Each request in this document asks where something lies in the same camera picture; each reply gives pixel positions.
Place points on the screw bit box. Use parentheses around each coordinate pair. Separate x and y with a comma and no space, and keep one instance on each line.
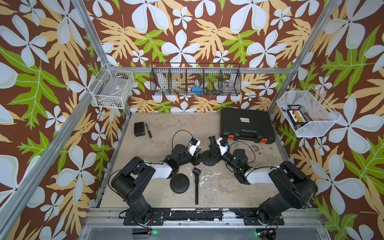
(297,115)

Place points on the white mesh basket right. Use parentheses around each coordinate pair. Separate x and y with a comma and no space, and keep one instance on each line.
(323,115)

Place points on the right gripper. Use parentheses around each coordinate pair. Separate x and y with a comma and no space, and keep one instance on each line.
(218,156)

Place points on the blue object in basket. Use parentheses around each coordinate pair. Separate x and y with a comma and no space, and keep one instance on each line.
(197,90)

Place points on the black plastic tool case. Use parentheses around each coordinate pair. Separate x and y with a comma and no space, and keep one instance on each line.
(248,125)

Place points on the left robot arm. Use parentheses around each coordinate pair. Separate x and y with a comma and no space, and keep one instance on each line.
(130,182)

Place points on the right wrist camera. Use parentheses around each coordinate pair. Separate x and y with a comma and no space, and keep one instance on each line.
(223,145)

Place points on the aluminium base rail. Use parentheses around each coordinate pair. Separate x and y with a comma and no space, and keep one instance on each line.
(203,224)

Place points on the black wire basket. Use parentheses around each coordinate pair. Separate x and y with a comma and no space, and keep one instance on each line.
(216,79)

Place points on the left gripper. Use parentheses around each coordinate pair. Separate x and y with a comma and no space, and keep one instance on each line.
(196,160)

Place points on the white wire basket left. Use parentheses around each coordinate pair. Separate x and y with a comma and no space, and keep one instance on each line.
(111,87)

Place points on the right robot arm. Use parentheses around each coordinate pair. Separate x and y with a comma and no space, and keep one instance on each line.
(295,188)

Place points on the small ratchet screwdriver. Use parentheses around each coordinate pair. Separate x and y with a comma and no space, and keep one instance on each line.
(148,130)

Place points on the small black box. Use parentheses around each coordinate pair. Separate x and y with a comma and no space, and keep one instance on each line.
(139,129)

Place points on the black round stand base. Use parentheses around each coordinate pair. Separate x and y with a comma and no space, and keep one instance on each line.
(209,158)

